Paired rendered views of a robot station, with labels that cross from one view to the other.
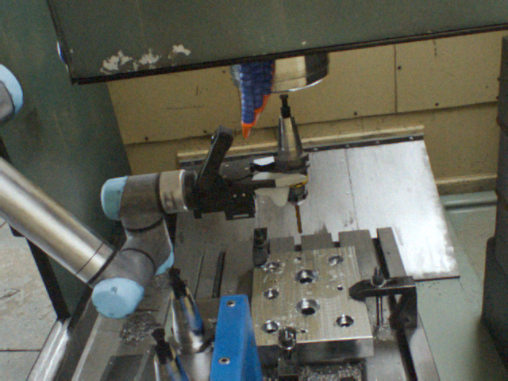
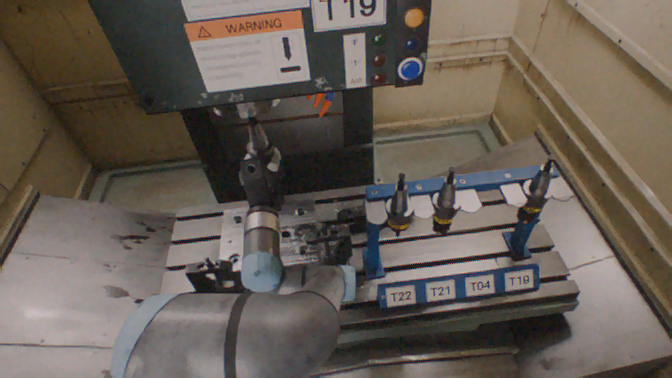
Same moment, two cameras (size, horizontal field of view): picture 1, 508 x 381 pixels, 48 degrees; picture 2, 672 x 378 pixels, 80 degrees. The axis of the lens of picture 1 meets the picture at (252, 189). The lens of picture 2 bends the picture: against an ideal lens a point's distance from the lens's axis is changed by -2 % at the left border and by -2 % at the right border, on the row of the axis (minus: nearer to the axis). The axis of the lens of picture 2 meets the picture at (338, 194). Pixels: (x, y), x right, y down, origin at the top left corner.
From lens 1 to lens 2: 1.08 m
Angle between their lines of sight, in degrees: 74
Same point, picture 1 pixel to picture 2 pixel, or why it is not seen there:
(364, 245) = (195, 223)
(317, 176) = (34, 283)
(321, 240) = (179, 251)
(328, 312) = (291, 220)
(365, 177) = (60, 244)
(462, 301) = not seen: hidden behind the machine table
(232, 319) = (388, 188)
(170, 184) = (271, 219)
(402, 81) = not seen: outside the picture
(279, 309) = (285, 247)
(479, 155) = (68, 174)
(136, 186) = (268, 243)
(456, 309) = not seen: hidden behind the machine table
